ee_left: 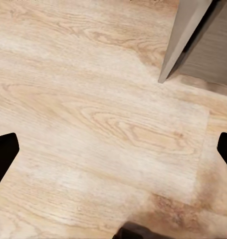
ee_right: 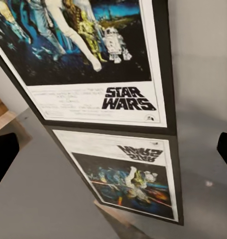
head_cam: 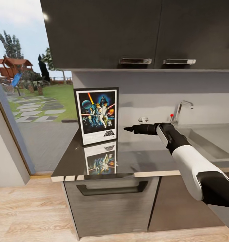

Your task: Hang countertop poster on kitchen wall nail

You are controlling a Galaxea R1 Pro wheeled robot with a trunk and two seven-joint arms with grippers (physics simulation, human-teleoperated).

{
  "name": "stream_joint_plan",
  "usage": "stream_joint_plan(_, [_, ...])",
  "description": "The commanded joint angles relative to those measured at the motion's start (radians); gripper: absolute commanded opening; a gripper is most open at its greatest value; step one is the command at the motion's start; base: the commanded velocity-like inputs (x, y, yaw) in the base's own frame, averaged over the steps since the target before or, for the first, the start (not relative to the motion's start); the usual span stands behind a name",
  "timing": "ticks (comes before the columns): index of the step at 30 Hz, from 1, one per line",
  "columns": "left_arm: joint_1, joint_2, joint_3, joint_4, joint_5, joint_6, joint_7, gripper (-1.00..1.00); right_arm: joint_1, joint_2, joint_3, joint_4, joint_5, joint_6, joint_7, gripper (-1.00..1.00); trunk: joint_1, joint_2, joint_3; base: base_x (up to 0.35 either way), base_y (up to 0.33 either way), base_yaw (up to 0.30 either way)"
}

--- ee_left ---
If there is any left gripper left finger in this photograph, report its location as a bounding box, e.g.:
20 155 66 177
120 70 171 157
0 132 19 182

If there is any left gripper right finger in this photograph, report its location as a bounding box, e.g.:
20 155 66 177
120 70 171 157
217 132 227 164

